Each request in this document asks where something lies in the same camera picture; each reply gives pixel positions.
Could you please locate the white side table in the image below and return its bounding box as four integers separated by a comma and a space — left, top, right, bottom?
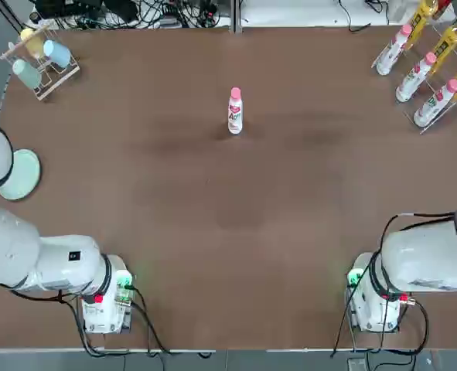
240, 0, 457, 28

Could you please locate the white drink bottle red label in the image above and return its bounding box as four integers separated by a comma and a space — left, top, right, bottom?
227, 95, 245, 135

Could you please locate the wooden wire cup rack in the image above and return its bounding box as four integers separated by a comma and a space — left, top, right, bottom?
0, 21, 81, 103

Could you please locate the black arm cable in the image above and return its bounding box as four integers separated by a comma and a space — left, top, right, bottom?
7, 284, 82, 306
369, 210, 457, 298

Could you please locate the white drink bottle pink cap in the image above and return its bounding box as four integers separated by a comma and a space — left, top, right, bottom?
413, 79, 457, 128
375, 24, 414, 76
395, 52, 438, 104

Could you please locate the yellow cup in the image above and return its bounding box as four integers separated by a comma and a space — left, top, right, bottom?
20, 27, 46, 59

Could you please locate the aluminium frame post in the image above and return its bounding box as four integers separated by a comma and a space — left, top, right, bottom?
231, 0, 242, 35

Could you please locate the red cola bottle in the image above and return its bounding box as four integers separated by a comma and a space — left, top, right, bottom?
433, 0, 457, 20

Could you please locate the black right base cable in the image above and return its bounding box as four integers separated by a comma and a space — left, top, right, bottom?
330, 270, 430, 359

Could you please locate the black electronic device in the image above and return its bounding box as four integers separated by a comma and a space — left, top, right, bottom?
34, 0, 105, 19

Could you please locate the pale green cup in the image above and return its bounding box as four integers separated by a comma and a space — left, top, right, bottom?
12, 58, 43, 90

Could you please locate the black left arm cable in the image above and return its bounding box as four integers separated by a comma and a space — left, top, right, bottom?
7, 284, 82, 306

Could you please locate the black base cable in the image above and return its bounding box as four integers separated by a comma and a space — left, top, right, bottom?
56, 285, 213, 359
330, 270, 430, 359

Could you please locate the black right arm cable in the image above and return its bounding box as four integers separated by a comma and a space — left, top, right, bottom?
369, 210, 457, 298

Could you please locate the black cable bundle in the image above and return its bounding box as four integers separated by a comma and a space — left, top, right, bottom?
104, 0, 233, 30

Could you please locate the pale green plate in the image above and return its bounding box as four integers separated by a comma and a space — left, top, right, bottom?
0, 148, 43, 202

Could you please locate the clear acrylic bottle shelf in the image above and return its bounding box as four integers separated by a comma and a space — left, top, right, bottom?
370, 0, 457, 135

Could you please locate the black left base cable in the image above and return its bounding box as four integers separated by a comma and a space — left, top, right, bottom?
56, 285, 213, 359

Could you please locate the light blue cup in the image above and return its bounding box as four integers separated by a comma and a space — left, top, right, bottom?
42, 39, 72, 71

